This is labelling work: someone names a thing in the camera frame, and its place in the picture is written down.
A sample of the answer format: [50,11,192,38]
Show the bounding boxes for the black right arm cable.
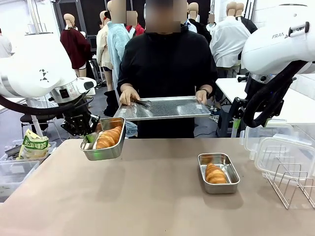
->
[243,60,308,128]

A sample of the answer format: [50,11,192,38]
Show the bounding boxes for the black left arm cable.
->
[0,94,94,115]

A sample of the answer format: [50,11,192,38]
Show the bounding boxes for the black office chair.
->
[20,113,60,132]

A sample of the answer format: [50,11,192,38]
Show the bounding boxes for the black jacket mannequin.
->
[235,2,258,30]

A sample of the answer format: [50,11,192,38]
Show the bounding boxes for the rectangular stainless steel container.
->
[80,117,126,161]
[197,152,241,195]

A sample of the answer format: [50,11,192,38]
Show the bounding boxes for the white shirt mannequin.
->
[209,1,252,77]

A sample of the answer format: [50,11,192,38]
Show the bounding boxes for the person right hand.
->
[119,86,141,107]

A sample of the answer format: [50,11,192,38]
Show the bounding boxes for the clear plastic storage bin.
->
[0,140,57,163]
[0,159,41,203]

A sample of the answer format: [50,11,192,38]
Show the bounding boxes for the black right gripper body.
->
[245,80,272,101]

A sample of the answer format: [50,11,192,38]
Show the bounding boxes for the perforated metal baking tray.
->
[113,96,212,121]

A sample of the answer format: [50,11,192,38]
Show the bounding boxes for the beige shirt mannequin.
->
[95,11,114,90]

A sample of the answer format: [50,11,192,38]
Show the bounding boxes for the dark red dress mannequin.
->
[60,13,92,78]

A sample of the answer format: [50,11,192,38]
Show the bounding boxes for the person left hand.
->
[196,88,209,104]

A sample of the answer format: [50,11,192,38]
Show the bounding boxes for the dark jacket blue shirt mannequin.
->
[187,2,212,45]

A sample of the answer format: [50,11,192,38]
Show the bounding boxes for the white side table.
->
[215,73,315,138]

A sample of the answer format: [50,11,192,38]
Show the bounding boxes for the grey plastic stool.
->
[216,105,237,138]

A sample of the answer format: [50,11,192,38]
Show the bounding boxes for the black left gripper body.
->
[64,105,92,135]

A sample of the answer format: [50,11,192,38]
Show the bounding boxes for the light blue shirt mannequin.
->
[107,0,133,123]

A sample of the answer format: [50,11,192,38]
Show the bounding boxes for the yellow green snack bag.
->
[16,128,52,161]

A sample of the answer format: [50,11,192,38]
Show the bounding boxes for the metal tongs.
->
[129,98,153,109]

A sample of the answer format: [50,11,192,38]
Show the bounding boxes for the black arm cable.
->
[0,94,94,115]
[243,60,308,128]

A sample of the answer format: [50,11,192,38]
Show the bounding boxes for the red top mannequin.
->
[126,11,146,37]

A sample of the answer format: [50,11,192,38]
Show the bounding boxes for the golden croissant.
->
[205,162,227,184]
[95,125,123,149]

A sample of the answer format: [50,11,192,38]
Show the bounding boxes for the steel wire lid rack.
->
[264,146,315,209]

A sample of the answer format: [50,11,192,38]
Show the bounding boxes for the clear plastic containers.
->
[254,136,315,179]

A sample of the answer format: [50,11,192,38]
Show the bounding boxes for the standing person white shirt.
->
[0,28,13,59]

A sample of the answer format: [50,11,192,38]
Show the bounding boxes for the person torso black shirt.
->
[117,24,219,139]

